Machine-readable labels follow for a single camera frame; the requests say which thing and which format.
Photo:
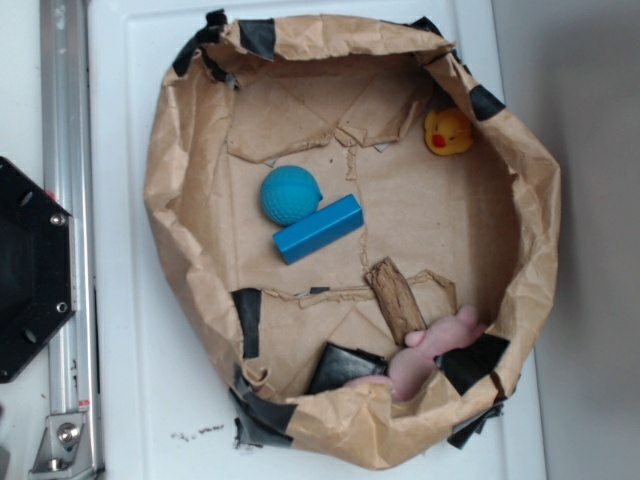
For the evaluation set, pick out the blue rectangular block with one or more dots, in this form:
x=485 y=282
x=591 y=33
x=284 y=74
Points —
x=319 y=229

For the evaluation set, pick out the black flat block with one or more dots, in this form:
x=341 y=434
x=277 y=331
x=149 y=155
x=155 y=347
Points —
x=338 y=365

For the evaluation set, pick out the brown paper bag bin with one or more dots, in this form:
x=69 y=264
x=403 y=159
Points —
x=345 y=98

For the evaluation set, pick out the blue dimpled ball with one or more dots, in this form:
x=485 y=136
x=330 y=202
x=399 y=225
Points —
x=289 y=194

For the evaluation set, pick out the brown wooden stick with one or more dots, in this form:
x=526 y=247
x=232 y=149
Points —
x=396 y=300

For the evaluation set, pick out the pink plush toy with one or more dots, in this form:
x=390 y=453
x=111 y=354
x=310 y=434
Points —
x=409 y=368

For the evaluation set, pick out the yellow rubber duck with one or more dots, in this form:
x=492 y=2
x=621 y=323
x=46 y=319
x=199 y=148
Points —
x=448 y=132

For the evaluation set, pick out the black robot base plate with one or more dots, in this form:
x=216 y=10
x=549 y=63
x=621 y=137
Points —
x=36 y=276

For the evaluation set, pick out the aluminium extrusion rail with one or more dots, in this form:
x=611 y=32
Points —
x=73 y=359

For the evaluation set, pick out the metal corner bracket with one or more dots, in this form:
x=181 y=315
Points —
x=65 y=450

